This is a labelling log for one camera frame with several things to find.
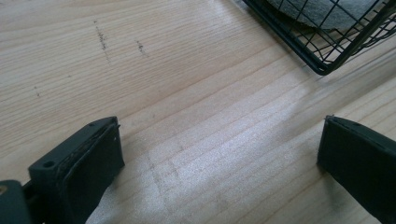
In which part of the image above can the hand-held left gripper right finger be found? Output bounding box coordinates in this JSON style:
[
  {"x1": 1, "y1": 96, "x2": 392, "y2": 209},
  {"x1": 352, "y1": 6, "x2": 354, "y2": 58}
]
[{"x1": 317, "y1": 115, "x2": 396, "y2": 224}]

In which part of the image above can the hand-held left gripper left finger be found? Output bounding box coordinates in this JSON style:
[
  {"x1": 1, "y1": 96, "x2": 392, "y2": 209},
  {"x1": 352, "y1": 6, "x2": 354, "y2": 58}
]
[{"x1": 28, "y1": 116, "x2": 126, "y2": 224}]

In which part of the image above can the black wire mesh basket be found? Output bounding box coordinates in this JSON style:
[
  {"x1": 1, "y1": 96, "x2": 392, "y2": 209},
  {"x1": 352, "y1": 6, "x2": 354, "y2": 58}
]
[{"x1": 242, "y1": 0, "x2": 396, "y2": 77}]

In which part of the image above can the grey cloth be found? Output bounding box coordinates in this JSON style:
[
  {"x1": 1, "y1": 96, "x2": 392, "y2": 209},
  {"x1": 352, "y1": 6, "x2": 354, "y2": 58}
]
[{"x1": 266, "y1": 0, "x2": 382, "y2": 31}]

